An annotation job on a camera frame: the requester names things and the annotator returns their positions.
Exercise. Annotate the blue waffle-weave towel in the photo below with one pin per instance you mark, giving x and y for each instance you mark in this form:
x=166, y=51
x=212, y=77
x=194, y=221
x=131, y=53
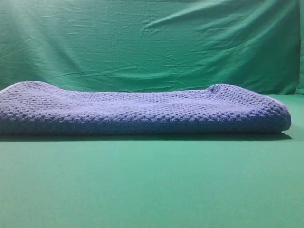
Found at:
x=39, y=108

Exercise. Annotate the green backdrop cloth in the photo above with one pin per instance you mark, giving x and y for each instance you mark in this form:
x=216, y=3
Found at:
x=153, y=45

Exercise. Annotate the green table cloth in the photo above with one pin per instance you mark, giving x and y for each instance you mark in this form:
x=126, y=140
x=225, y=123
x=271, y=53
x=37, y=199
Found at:
x=164, y=181

